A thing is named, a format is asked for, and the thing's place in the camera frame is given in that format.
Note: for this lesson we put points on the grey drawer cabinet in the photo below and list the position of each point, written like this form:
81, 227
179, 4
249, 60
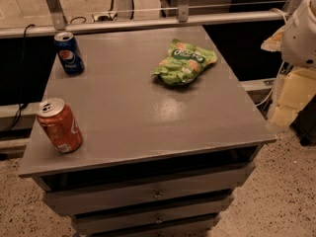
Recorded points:
134, 127

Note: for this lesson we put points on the red coke can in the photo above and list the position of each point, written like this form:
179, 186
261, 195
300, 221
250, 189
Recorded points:
59, 124

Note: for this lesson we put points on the grey drawer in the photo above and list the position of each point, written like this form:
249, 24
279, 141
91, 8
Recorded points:
166, 228
152, 214
182, 184

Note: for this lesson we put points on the blue pepsi can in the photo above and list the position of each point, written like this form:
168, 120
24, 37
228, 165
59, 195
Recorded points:
68, 53

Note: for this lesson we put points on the bottom grey drawer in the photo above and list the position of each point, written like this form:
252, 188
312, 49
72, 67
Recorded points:
166, 228

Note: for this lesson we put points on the metal railing bar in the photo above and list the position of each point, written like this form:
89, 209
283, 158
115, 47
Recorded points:
163, 23

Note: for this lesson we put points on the top grey drawer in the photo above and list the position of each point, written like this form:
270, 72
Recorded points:
182, 184

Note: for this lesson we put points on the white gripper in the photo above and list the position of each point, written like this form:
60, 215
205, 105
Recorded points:
300, 39

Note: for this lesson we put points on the middle grey drawer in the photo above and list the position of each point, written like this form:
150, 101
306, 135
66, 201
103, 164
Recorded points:
152, 214

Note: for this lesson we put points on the green chip bag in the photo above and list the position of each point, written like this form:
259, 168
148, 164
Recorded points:
184, 63

